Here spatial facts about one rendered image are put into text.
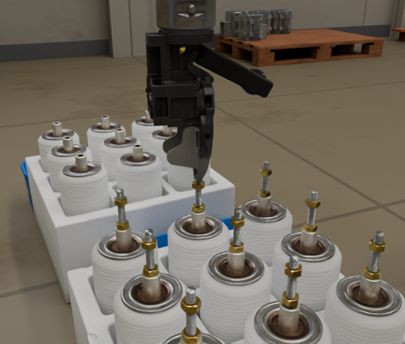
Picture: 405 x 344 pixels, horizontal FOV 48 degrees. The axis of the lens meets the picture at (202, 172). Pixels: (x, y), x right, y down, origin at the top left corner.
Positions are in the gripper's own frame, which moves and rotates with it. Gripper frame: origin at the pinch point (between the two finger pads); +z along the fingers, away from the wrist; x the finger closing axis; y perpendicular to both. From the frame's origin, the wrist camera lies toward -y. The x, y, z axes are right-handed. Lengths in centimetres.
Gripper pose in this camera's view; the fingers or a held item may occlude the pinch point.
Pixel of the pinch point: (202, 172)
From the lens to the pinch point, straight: 66.8
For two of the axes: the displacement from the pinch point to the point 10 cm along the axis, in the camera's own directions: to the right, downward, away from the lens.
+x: 2.1, 3.9, -8.9
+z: 0.0, 9.2, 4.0
